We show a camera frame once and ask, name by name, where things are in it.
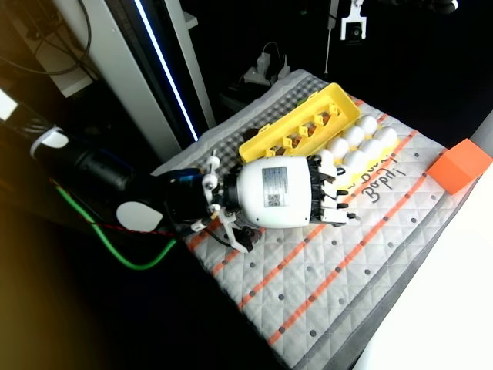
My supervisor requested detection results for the black looped cable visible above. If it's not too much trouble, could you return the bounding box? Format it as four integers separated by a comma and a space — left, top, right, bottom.
0, 0, 93, 76

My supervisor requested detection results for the green cable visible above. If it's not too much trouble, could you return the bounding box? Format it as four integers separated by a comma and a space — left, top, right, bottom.
52, 180, 178, 271

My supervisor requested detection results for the yellow egg carton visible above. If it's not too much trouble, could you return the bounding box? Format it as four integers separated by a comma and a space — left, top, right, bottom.
237, 82, 401, 190

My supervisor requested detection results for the grey quilt with orange stripes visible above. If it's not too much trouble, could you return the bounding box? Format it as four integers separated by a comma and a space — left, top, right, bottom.
151, 68, 483, 370

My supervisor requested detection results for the white metal frame column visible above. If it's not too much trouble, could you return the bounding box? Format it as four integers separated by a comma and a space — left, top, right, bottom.
52, 0, 216, 163

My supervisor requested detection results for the thin white hanging cable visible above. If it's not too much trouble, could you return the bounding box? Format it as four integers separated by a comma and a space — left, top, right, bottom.
324, 0, 340, 75

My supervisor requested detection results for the thin red cable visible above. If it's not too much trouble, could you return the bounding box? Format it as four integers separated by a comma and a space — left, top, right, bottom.
49, 177, 178, 238

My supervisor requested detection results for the blue white light strip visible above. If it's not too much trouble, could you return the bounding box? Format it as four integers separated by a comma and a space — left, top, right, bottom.
132, 0, 200, 143

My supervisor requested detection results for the orange cube block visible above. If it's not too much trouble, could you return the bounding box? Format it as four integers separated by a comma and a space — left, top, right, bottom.
427, 138, 493, 196

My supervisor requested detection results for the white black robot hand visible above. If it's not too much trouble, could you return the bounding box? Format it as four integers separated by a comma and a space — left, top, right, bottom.
233, 153, 362, 231

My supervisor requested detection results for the white plug-in charger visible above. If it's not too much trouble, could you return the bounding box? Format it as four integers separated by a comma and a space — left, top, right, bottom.
256, 40, 283, 69

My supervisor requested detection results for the white power strip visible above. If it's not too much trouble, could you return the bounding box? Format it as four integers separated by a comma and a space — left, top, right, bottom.
242, 64, 294, 86

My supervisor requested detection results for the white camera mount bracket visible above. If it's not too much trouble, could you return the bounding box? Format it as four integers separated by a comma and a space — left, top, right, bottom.
340, 0, 369, 44

